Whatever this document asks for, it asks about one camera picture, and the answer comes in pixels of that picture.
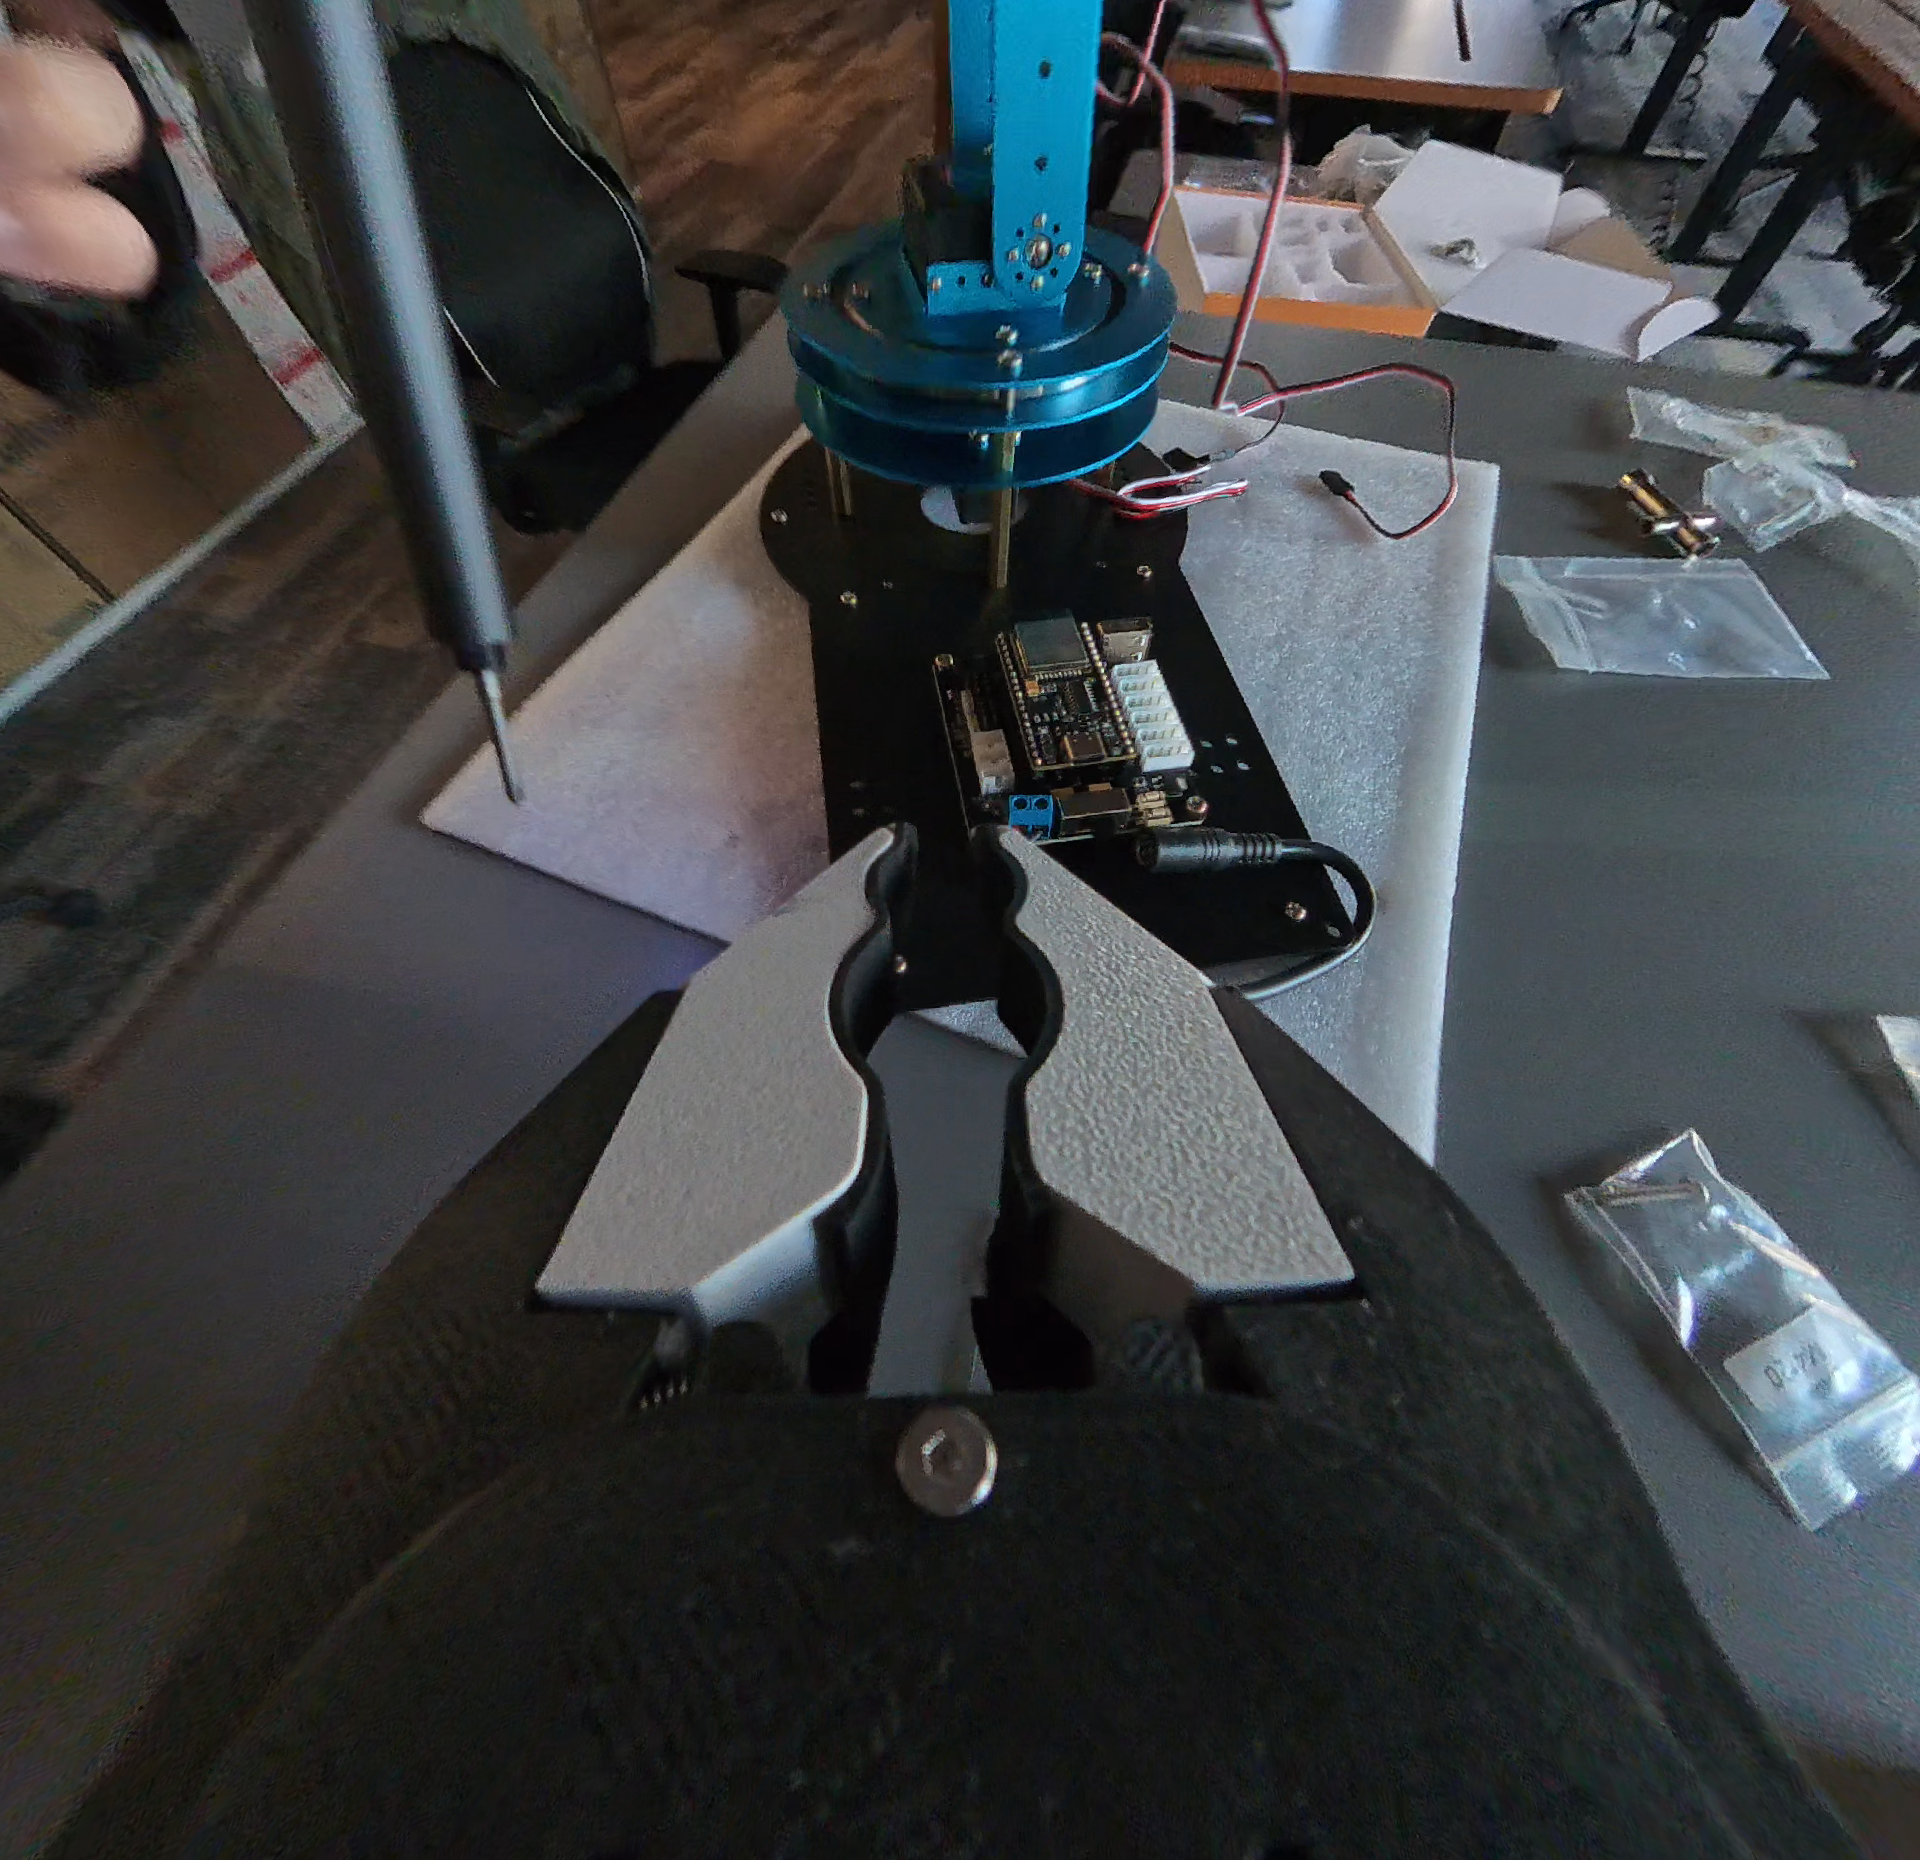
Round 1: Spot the wad of clear plastic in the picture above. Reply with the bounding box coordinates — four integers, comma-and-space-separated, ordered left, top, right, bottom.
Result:
1320, 127, 1416, 208

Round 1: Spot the clear bag with white label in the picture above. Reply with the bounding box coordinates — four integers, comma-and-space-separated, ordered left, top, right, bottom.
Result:
1563, 1128, 1920, 1533

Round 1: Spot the person's left hand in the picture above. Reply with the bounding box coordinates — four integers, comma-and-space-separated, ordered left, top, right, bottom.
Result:
0, 42, 164, 304

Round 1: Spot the black power cable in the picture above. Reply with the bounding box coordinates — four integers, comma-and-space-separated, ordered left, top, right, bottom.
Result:
1139, 828, 1377, 1007

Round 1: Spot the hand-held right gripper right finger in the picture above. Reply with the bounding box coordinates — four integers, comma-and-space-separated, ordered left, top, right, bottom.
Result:
972, 825, 1359, 1359

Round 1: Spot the wooden edged background desk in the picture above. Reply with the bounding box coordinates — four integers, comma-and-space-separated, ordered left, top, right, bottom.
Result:
1665, 0, 1920, 385

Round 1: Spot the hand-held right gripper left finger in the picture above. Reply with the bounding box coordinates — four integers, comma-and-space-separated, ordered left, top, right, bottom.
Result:
535, 823, 920, 1351

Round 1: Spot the black office chair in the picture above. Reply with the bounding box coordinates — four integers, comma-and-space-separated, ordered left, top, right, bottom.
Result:
383, 39, 784, 533

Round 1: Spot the cardboard box with foam insert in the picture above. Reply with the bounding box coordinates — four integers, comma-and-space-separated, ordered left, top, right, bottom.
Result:
1155, 180, 1449, 338

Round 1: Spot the flat clear plastic bag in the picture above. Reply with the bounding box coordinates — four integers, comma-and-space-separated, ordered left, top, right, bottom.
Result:
1494, 556, 1829, 680

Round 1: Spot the red white servo cable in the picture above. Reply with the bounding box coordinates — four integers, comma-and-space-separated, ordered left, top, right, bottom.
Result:
1207, 366, 1464, 545
1094, 0, 1293, 521

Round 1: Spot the white foam sheet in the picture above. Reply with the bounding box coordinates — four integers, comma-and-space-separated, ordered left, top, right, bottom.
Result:
422, 398, 1505, 1164

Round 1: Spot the blue toy robot arm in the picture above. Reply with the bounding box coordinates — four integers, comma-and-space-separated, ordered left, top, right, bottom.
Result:
757, 0, 1351, 1000

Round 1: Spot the crumpled clear plastic bag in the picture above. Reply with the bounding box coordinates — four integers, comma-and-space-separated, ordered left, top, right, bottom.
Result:
1702, 443, 1920, 550
1629, 387, 1853, 467

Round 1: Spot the grey background desk with slot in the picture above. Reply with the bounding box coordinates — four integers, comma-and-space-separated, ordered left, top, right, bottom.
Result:
1171, 0, 1561, 127

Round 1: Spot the grey electric screwdriver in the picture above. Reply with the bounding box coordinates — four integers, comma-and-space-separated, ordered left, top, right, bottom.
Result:
255, 0, 527, 808

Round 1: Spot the open cardboard box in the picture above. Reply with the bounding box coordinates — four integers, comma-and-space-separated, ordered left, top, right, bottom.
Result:
1371, 139, 1719, 363

